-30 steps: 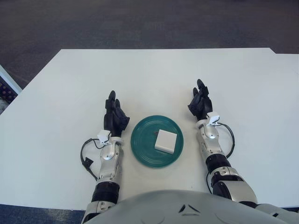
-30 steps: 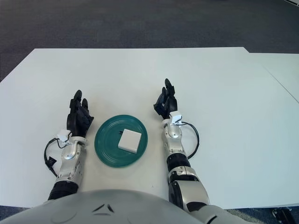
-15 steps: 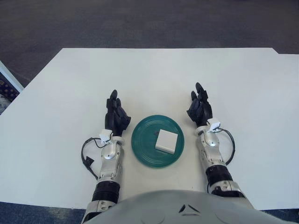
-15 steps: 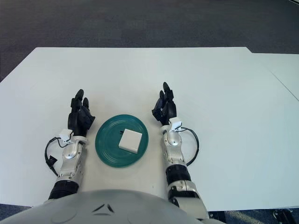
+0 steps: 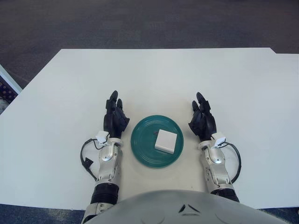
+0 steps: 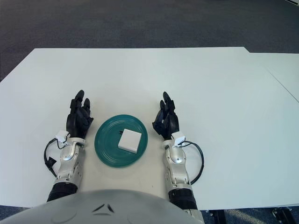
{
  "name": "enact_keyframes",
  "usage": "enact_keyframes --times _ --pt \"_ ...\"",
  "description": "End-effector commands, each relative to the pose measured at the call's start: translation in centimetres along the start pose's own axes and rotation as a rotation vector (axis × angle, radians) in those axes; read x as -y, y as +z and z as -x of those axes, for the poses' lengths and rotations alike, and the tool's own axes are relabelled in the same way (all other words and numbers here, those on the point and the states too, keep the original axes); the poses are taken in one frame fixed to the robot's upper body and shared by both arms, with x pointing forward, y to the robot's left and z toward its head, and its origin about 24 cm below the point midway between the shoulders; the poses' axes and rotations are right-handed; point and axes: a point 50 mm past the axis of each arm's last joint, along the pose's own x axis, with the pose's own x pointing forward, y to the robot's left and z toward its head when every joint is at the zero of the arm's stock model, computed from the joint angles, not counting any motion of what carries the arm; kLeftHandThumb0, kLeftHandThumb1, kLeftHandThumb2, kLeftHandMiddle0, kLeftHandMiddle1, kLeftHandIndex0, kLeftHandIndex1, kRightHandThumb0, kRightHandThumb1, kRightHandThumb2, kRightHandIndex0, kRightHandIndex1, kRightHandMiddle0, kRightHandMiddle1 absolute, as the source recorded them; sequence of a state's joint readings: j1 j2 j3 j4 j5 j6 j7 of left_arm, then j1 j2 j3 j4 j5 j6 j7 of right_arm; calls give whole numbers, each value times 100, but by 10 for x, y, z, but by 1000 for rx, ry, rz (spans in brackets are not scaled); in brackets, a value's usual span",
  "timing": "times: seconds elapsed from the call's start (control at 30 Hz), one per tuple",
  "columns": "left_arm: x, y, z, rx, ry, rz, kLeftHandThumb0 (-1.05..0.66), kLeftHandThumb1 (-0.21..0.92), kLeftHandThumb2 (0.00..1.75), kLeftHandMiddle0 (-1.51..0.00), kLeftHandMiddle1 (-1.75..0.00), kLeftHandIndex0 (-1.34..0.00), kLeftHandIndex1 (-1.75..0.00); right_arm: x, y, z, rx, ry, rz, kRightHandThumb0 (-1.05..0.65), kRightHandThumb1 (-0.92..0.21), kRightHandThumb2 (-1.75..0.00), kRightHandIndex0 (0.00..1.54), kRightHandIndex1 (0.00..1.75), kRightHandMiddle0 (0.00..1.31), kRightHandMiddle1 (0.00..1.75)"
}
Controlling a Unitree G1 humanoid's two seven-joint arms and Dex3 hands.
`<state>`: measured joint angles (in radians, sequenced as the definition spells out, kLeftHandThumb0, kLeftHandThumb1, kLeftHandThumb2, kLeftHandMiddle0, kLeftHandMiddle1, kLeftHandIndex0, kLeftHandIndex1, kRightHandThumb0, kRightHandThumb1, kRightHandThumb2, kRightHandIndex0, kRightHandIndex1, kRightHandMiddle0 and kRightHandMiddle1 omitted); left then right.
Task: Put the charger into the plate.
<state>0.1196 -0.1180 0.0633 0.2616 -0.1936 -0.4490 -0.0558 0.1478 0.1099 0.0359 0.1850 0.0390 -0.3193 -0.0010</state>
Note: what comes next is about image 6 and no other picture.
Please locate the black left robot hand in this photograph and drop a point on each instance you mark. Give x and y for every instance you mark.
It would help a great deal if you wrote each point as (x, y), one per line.
(77, 121)

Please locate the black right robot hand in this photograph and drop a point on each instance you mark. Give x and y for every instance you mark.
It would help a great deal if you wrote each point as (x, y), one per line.
(169, 122)

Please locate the white square charger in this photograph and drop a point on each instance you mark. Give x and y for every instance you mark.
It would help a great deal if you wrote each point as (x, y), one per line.
(129, 140)

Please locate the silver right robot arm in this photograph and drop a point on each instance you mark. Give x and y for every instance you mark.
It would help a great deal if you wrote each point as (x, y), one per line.
(178, 172)

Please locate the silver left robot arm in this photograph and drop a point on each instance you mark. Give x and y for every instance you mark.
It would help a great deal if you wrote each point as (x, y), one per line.
(67, 163)

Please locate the round green plate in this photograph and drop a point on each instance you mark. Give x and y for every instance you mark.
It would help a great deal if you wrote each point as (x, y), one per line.
(107, 144)

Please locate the white right wrist connector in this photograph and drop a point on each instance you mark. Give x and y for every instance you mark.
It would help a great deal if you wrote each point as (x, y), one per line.
(179, 138)

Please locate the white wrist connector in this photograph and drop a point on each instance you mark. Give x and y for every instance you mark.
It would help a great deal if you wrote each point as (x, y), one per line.
(179, 138)
(61, 136)

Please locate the white left wrist connector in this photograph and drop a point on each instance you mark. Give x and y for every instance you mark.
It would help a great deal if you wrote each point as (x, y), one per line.
(61, 136)

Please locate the grey robot torso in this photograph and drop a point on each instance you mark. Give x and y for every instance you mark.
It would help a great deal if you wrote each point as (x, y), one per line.
(93, 210)

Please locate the black table leg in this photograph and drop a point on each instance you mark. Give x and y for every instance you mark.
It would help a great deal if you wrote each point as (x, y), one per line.
(217, 218)

